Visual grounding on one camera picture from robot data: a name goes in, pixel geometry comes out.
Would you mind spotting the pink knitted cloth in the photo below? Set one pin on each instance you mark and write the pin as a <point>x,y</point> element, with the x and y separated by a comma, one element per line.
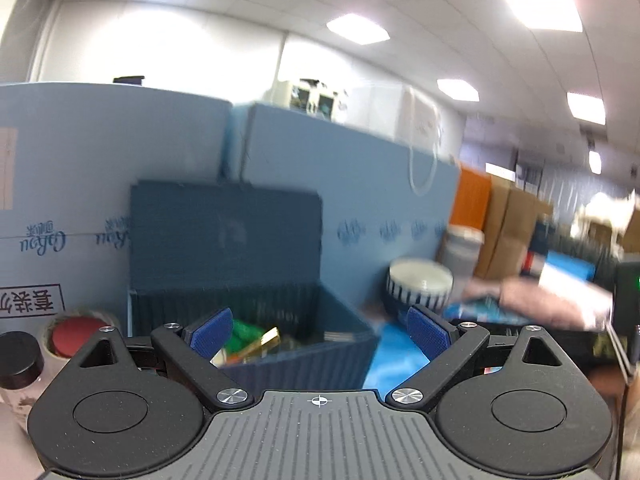
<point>577,307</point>

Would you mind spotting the brown cardboard box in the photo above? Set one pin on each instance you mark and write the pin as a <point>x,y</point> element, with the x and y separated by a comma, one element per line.
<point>509,227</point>

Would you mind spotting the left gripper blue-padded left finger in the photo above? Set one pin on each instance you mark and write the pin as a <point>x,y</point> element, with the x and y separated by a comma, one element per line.
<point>170,368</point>

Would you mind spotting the blue foam board right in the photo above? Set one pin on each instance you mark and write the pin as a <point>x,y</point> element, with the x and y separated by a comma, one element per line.
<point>380,200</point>

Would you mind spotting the orange box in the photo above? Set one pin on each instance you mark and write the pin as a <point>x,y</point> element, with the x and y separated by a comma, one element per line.
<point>472,199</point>

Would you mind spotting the anime print desk mat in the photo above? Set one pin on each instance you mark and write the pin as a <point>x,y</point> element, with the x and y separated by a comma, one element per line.
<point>397,357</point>

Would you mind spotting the green item in box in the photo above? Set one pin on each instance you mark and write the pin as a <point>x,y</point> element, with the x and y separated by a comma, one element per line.
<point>242,335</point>

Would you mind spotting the red lid silver tin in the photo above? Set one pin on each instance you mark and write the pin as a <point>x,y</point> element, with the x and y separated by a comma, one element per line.
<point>62,337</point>

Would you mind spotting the blue foam board left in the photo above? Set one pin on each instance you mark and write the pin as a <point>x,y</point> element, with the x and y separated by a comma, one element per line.
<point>70,154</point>

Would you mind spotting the white grey travel cup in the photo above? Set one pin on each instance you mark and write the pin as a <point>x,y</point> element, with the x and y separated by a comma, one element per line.
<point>459,251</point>

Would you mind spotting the black cap bottle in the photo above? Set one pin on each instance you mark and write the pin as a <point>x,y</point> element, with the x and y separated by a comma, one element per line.
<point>21,373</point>

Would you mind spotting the white paper shopping bag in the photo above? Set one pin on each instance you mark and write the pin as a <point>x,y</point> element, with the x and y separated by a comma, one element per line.
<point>407,116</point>

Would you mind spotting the blue striped ceramic bowl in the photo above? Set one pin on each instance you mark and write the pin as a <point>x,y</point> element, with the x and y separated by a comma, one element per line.
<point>415,282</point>

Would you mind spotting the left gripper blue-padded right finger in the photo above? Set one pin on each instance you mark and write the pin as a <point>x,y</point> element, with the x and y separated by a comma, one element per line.
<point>453,379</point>

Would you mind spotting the gold tube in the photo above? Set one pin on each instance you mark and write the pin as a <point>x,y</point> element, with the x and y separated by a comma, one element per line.
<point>256,349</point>

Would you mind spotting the dark blue storage box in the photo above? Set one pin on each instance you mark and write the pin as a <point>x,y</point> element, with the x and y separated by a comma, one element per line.
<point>196,249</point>

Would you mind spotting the blue foam board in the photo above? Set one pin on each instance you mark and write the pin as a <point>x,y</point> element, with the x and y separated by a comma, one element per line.
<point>70,154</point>
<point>380,200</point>

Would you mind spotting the dark blue thermos bottle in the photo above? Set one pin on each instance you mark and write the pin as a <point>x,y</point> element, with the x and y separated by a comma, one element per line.
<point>538,248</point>

